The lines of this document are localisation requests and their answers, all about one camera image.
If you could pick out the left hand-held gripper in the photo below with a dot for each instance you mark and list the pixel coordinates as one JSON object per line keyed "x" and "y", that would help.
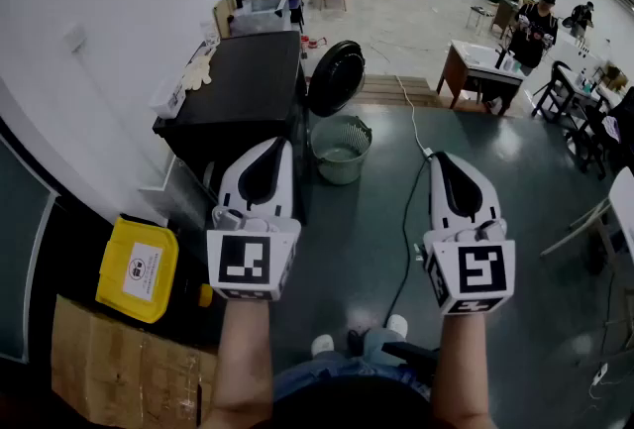
{"x": 243, "y": 263}

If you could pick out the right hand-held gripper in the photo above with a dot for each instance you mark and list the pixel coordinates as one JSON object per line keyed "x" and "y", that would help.
{"x": 483, "y": 268}

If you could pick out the green laundry basket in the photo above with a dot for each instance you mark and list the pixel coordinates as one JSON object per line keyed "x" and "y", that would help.
{"x": 342, "y": 169}

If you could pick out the black washing machine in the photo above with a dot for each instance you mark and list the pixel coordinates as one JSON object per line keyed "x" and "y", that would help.
{"x": 247, "y": 80}

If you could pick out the person's left forearm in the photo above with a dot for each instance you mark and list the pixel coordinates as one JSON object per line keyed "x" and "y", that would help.
{"x": 243, "y": 367}

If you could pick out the person's right forearm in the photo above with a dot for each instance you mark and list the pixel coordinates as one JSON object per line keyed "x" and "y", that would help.
{"x": 463, "y": 367}

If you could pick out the round black washing machine door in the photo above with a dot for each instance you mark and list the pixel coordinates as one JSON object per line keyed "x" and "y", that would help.
{"x": 337, "y": 80}

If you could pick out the clear plastic storage bin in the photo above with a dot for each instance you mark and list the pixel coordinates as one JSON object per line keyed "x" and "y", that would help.
{"x": 260, "y": 16}

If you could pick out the small white packet box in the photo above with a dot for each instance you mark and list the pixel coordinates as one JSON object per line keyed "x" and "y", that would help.
{"x": 168, "y": 100}

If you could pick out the white work gloves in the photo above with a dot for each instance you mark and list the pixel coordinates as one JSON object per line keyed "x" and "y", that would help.
{"x": 198, "y": 73}

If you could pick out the wooden sink cabinet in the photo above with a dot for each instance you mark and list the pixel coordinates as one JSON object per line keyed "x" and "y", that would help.
{"x": 475, "y": 70}

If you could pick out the person's right white shoe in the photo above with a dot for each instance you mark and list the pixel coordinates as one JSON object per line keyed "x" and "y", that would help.
{"x": 397, "y": 325}

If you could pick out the person's white shoe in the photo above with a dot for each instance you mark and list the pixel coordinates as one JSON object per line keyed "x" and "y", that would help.
{"x": 322, "y": 345}
{"x": 397, "y": 325}

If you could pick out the yellow and black tool case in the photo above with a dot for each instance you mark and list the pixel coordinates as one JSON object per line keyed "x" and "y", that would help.
{"x": 136, "y": 268}

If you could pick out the black table and chairs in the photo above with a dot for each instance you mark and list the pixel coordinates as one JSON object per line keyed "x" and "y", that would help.
{"x": 594, "y": 120}

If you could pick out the black waist pack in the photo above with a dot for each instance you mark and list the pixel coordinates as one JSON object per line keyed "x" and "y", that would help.
{"x": 411, "y": 355}

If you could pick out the person's blue jeans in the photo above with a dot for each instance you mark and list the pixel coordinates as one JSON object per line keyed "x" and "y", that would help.
{"x": 376, "y": 343}

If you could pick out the person's left white shoe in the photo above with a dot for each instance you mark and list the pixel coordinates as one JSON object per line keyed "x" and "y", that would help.
{"x": 322, "y": 345}

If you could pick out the leaning wooden board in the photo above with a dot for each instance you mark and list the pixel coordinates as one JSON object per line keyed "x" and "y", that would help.
{"x": 223, "y": 13}

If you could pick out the small grey stool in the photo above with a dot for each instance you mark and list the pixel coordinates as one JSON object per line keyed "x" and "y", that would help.
{"x": 479, "y": 13}

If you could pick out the white plug adapter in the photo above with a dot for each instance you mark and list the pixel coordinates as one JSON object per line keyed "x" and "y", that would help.
{"x": 600, "y": 373}

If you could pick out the brown cardboard box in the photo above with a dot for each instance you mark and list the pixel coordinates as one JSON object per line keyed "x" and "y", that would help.
{"x": 124, "y": 367}

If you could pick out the person's black shirt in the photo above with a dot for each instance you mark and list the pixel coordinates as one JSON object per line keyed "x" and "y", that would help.
{"x": 351, "y": 402}

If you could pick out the white frame rack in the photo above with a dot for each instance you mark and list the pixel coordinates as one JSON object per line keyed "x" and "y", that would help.
{"x": 624, "y": 199}

